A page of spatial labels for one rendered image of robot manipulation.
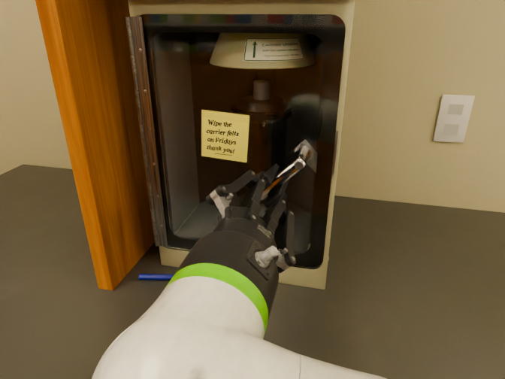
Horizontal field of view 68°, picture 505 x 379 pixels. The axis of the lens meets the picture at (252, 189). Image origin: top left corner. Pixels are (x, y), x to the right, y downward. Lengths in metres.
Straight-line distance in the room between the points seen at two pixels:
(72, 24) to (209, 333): 0.47
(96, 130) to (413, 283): 0.61
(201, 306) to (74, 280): 0.54
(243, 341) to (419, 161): 0.87
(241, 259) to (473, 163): 0.85
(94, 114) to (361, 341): 0.53
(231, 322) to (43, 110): 1.16
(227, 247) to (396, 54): 0.75
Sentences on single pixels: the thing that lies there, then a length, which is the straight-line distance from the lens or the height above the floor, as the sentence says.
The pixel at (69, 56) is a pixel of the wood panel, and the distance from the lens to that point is 0.60.
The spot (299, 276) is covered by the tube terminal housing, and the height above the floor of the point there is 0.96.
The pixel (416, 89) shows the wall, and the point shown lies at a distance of 1.01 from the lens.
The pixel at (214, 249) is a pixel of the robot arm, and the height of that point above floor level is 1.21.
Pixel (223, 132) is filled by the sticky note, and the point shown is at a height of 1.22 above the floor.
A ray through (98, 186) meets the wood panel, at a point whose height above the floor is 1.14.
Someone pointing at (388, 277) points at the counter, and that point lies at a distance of 0.77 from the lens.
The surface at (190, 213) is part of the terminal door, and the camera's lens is 0.67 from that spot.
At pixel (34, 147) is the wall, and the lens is 1.44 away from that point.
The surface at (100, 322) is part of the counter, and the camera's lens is 0.69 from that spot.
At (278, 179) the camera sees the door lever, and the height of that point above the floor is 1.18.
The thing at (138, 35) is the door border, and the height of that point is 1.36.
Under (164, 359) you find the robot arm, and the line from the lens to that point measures 0.24.
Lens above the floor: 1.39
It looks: 25 degrees down
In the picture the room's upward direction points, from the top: straight up
